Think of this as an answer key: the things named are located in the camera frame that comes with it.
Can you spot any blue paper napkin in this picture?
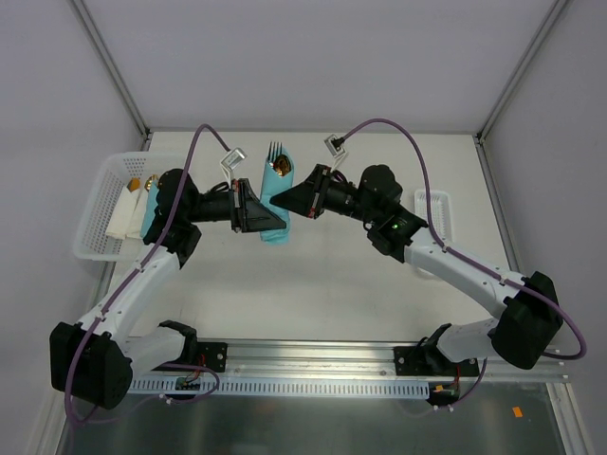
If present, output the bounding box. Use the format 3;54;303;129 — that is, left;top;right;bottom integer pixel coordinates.
260;147;295;246

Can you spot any gold spoon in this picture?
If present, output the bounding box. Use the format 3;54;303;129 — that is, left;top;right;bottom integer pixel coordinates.
273;154;292;177
144;174;159;191

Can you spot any silver fork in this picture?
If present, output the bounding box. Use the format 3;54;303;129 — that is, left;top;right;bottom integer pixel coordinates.
267;141;283;166

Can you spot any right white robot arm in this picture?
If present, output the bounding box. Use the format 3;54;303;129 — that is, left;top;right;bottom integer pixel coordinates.
270;165;562;375

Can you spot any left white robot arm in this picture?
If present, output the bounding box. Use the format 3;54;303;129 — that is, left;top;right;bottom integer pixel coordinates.
49;169;286;410

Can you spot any rolled blue napkin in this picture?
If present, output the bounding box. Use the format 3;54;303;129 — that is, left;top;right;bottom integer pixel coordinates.
140;184;158;238

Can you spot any middle white rolled napkin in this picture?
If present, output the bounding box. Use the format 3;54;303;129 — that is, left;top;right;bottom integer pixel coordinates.
126;189;149;239

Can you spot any white rolled napkin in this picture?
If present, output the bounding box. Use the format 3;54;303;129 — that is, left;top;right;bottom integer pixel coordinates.
126;189;149;239
105;187;139;240

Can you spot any left white rolled napkin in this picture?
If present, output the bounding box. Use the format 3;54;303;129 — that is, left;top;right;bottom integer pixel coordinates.
105;187;139;240

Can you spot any gold spoon in basket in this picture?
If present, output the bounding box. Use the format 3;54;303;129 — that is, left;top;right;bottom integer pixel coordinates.
144;174;159;191

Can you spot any orange utensil tip in basket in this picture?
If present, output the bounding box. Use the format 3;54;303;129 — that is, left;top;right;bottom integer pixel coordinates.
127;177;140;192

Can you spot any right white plastic tray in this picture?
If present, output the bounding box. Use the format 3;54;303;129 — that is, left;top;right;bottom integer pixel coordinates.
414;189;454;243

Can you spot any left white plastic basket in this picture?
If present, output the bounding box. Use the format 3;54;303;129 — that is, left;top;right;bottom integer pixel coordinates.
73;151;186;262

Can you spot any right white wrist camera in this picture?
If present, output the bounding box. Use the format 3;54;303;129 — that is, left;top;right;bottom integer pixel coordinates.
324;135;348;171

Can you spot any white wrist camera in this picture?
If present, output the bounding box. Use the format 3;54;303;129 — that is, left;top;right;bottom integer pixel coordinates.
220;148;248;182
324;135;348;171

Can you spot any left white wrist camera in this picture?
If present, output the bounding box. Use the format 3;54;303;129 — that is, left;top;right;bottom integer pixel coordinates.
220;148;248;182

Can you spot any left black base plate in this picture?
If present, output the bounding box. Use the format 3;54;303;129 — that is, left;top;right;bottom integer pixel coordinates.
160;339;230;373

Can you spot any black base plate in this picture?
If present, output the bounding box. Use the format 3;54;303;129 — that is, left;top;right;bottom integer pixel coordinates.
393;345;480;377
160;339;230;373

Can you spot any aluminium mounting rail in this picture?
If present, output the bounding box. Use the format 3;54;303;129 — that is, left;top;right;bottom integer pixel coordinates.
127;337;570;383

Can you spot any white slotted cable duct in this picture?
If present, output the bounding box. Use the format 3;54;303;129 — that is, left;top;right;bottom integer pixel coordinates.
129;374;430;400

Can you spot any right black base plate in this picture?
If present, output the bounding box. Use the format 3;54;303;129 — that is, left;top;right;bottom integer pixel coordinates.
393;345;480;377

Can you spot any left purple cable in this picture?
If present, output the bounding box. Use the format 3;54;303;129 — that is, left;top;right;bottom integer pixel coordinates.
63;123;238;428

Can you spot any left aluminium frame post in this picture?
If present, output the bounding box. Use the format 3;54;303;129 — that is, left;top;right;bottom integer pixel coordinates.
67;0;150;139

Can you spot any aluminium frame post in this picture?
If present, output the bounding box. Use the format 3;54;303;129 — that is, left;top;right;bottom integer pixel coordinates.
476;0;572;145
67;0;150;139

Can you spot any right aluminium frame post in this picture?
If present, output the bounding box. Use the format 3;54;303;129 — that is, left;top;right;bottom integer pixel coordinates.
476;0;572;145

